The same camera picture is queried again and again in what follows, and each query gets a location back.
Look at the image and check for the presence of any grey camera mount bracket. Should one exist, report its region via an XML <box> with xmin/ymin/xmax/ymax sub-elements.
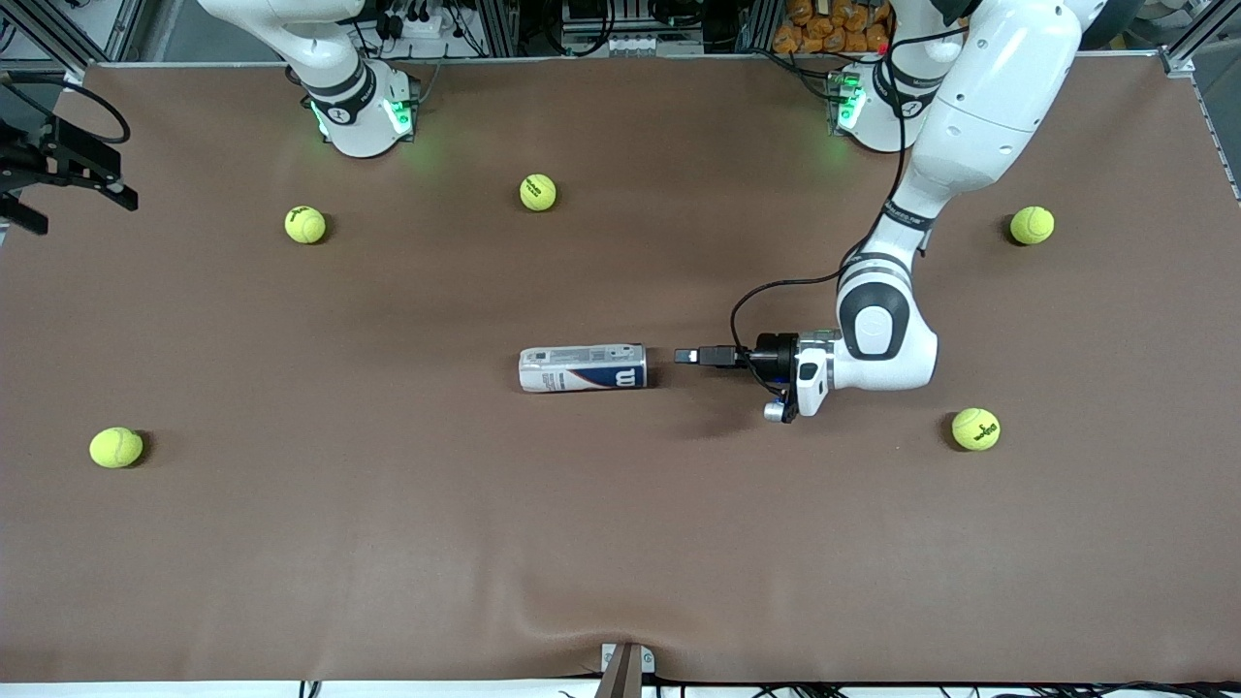
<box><xmin>593</xmin><ymin>642</ymin><xmax>655</xmax><ymax>698</ymax></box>

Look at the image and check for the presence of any white blue tennis ball can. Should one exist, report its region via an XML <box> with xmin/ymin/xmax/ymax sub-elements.
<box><xmin>519</xmin><ymin>343</ymin><xmax>648</xmax><ymax>395</ymax></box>

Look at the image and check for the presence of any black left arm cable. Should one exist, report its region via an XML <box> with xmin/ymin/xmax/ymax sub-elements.
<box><xmin>729</xmin><ymin>24</ymin><xmax>971</xmax><ymax>355</ymax></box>

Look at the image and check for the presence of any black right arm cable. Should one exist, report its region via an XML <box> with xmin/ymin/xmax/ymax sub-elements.
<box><xmin>0</xmin><ymin>78</ymin><xmax>132</xmax><ymax>146</ymax></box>

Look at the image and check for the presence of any orange mesh bag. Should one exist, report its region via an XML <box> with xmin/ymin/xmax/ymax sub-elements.
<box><xmin>773</xmin><ymin>0</ymin><xmax>893</xmax><ymax>54</ymax></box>

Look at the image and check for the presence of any aluminium frame post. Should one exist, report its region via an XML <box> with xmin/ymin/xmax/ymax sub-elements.
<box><xmin>1159</xmin><ymin>0</ymin><xmax>1241</xmax><ymax>79</ymax></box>
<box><xmin>0</xmin><ymin>0</ymin><xmax>146</xmax><ymax>79</ymax></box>

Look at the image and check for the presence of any grey equipment box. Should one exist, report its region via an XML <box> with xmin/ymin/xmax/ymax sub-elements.
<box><xmin>562</xmin><ymin>0</ymin><xmax>704</xmax><ymax>57</ymax></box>

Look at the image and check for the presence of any brown table mat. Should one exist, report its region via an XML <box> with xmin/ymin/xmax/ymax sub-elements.
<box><xmin>0</xmin><ymin>53</ymin><xmax>1241</xmax><ymax>684</ymax></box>

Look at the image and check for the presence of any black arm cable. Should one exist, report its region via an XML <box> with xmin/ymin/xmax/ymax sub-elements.
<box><xmin>729</xmin><ymin>24</ymin><xmax>971</xmax><ymax>355</ymax></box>
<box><xmin>0</xmin><ymin>78</ymin><xmax>132</xmax><ymax>146</ymax></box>

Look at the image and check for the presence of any white power strip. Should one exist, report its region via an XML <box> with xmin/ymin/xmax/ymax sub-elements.
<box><xmin>373</xmin><ymin>0</ymin><xmax>457</xmax><ymax>42</ymax></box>

